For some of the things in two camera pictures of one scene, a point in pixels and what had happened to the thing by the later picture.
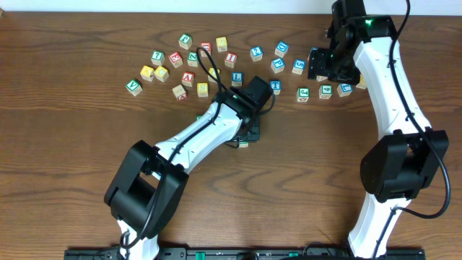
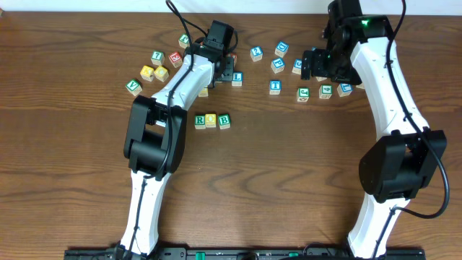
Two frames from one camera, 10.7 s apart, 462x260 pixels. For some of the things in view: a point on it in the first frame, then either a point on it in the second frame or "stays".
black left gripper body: x=253 y=133 -> x=227 y=71
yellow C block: x=162 y=74 stays
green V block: x=134 y=87 stays
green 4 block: x=325 y=91 stays
